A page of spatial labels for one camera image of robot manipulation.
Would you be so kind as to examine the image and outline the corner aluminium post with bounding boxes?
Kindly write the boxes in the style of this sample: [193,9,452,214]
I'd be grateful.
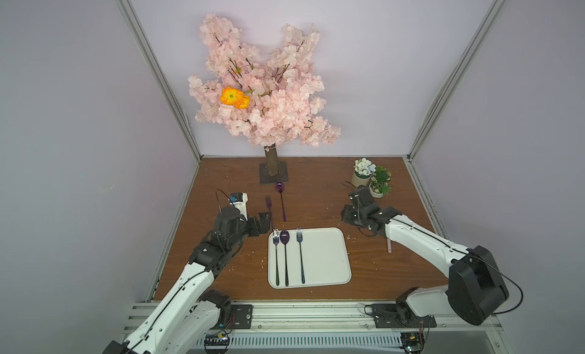
[407,0,507,162]
[115,0,202,164]

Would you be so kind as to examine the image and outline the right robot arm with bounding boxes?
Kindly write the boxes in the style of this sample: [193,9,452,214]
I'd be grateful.
[341,186,510,326]

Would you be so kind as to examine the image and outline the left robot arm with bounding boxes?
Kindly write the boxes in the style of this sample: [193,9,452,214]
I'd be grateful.
[104,203,272,353]

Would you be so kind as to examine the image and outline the right circuit board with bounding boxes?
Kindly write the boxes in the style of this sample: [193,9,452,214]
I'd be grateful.
[400,332,425,354]

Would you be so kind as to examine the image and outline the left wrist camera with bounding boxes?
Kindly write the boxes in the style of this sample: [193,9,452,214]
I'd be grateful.
[229,192,248,219]

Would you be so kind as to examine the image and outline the circuit board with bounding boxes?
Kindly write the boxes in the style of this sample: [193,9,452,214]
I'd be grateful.
[400,332,425,354]
[204,334,231,354]

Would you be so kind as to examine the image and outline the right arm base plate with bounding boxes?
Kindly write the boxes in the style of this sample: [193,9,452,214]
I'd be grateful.
[363,303,437,328]

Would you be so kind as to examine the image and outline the rainbow iridescent fork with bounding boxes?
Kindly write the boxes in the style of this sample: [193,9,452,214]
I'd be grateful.
[273,230,280,286]

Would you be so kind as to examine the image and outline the dark metal tree base plate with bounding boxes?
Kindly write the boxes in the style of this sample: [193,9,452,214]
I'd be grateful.
[259,161,289,185]

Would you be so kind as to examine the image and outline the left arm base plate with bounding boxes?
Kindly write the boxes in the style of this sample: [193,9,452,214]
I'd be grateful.
[224,304,254,331]

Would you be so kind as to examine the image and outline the blue fork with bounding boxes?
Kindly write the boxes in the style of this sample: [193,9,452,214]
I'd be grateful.
[296,228,306,285]

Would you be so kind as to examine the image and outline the left corner aluminium post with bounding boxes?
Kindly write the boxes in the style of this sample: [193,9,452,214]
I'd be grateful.
[115,0,202,164]

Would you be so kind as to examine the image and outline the green plant in white pot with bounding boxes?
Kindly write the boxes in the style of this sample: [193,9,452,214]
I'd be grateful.
[369,166,392,199]

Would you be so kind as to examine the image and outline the magenta purple spoon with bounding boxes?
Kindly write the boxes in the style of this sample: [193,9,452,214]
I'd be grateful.
[275,182,287,221]

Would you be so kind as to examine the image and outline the aluminium front rail frame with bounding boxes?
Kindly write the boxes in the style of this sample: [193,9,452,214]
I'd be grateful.
[116,301,514,353]

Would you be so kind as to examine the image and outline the white flowers in beige pot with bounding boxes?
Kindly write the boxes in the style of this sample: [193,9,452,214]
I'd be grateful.
[350,158,376,187]

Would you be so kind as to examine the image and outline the orange artificial flower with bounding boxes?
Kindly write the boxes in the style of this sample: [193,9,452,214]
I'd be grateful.
[220,87,250,110]

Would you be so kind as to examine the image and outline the dark purple spoon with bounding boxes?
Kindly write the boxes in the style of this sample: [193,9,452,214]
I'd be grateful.
[280,230,290,287]

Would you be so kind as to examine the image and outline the right corner aluminium post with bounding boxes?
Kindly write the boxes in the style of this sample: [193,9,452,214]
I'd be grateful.
[407,0,507,162]

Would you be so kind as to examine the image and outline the white square tray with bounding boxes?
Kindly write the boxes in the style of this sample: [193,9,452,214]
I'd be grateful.
[268,228,352,289]

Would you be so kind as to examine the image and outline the purple fork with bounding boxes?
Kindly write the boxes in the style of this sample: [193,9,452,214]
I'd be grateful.
[265,195,274,232]

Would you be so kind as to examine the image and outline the pink cherry blossom tree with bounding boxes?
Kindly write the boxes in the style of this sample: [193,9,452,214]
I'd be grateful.
[188,14,341,158]

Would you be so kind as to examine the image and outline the left circuit board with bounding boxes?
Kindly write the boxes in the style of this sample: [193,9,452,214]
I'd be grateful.
[204,334,231,354]

